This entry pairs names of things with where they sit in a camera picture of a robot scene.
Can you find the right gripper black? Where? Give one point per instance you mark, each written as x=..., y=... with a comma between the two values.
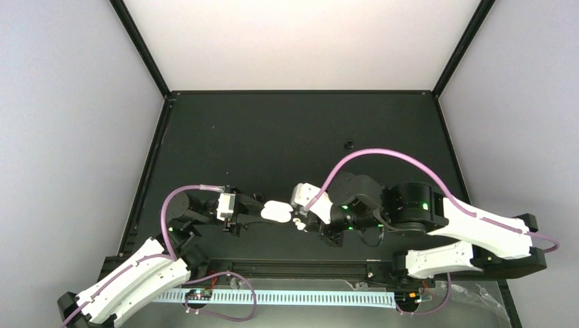
x=333, y=237

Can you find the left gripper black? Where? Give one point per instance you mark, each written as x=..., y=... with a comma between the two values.
x=242, y=203

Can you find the white earbud charging case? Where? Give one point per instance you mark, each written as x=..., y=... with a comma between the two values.
x=276, y=211

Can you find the white earbud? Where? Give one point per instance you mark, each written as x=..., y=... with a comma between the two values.
x=300, y=225

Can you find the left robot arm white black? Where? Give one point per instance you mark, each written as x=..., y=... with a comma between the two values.
x=169, y=260

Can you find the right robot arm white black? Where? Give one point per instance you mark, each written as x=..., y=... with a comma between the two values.
x=482, y=243

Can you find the small black earbud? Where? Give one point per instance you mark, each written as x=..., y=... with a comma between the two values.
x=349, y=145

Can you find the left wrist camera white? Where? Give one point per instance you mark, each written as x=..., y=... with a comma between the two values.
x=225, y=208

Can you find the black aluminium rail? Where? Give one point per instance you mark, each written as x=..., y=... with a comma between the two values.
x=375, y=273

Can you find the light blue cable duct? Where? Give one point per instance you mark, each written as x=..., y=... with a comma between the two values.
x=280, y=297

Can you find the black frame post left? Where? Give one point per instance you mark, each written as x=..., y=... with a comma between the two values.
x=126, y=19

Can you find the black frame post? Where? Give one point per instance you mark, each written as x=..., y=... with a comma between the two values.
x=126, y=19
x=476, y=21

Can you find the black frame post right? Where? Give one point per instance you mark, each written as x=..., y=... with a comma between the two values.
x=476, y=21

